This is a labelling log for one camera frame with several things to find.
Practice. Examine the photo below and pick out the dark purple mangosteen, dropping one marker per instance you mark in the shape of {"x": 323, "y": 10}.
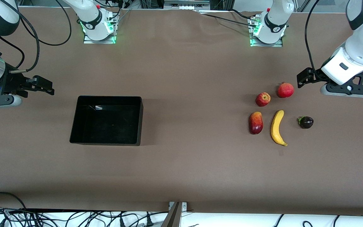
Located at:
{"x": 306, "y": 122}

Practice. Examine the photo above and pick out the grey power strip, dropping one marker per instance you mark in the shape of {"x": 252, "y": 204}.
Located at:
{"x": 186, "y": 6}

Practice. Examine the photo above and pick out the yellow banana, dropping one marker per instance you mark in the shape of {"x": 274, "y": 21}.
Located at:
{"x": 276, "y": 126}

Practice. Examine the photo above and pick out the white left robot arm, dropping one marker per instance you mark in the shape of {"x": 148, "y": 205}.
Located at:
{"x": 279, "y": 9}

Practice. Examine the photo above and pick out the red pomegranate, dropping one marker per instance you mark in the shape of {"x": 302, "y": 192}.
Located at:
{"x": 285, "y": 90}

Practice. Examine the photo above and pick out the red yellow mango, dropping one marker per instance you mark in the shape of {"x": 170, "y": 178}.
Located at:
{"x": 256, "y": 123}

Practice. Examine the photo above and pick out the red yellow apple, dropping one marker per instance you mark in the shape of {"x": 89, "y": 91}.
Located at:
{"x": 262, "y": 99}

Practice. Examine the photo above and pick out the black plastic box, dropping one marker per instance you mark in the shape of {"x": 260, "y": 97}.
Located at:
{"x": 106, "y": 126}

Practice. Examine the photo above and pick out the brown table mat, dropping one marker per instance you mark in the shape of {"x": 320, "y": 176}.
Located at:
{"x": 181, "y": 173}

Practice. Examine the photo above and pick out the silver clamp bracket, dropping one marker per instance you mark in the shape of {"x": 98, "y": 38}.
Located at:
{"x": 184, "y": 206}

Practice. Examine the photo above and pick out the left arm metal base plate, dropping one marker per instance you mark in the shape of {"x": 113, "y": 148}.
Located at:
{"x": 255, "y": 44}

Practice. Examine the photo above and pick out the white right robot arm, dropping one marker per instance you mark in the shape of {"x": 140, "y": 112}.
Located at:
{"x": 91, "y": 22}

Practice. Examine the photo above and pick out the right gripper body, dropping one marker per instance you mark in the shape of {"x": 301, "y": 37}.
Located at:
{"x": 12, "y": 82}

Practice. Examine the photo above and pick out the dark grey stand post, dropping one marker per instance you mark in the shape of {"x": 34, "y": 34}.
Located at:
{"x": 172, "y": 219}

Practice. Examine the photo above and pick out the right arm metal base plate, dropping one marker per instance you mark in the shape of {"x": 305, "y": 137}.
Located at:
{"x": 88, "y": 41}

